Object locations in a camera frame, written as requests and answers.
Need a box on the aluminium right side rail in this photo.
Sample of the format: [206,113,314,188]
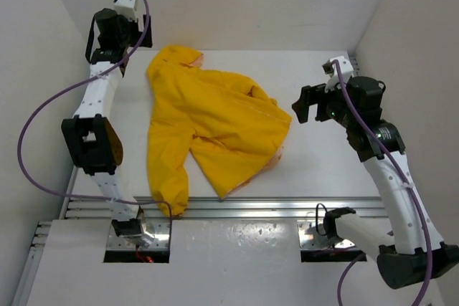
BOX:
[349,53,417,219]

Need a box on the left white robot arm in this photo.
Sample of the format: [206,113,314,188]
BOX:
[61,9,153,247]

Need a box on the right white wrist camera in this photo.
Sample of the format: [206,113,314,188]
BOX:
[322,56,354,93]

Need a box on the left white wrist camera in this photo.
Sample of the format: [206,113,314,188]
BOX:
[113,0,138,21]

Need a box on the aluminium rail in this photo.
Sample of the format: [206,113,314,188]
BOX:
[349,53,417,219]
[62,196,387,220]
[14,60,110,306]

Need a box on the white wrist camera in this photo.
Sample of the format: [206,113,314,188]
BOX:
[113,0,138,21]
[322,56,354,93]

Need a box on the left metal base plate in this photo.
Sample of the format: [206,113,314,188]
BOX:
[106,219,171,251]

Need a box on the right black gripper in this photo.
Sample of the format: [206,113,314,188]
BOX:
[293,77,356,129]

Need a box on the white front cover panel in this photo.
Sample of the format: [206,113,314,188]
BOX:
[27,218,444,306]

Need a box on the yellow hooded jacket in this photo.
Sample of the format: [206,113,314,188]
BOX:
[146,45,292,216]

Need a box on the aluminium left side rail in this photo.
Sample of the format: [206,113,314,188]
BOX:
[14,60,110,306]

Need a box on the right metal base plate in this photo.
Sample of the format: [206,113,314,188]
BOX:
[297,220,356,251]

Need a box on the metal base plate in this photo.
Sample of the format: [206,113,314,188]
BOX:
[297,220,356,251]
[106,219,171,251]

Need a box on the aluminium front rail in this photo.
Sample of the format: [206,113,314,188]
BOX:
[62,196,387,220]

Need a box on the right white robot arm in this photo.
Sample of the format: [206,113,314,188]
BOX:
[292,77,458,290]

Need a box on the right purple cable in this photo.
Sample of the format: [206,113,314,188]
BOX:
[331,60,433,306]

